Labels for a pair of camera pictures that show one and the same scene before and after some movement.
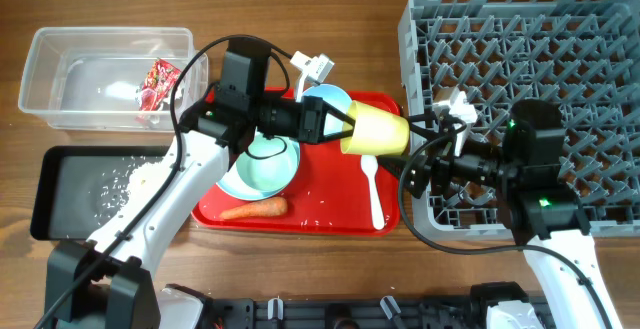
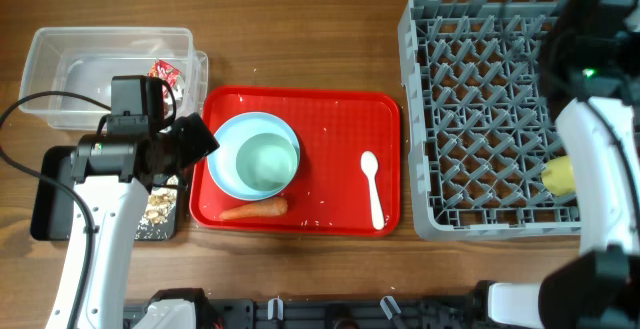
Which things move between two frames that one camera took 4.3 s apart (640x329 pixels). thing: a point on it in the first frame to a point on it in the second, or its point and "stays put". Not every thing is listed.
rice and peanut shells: x=123 y=183 to x=160 y=206
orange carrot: x=274 y=206 stays put
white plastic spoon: x=369 y=165 stays put
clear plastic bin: x=112 y=78 stays put
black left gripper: x=310 y=119 to x=195 y=139
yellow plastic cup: x=376 y=132 to x=559 y=176
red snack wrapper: x=160 y=80 stays put
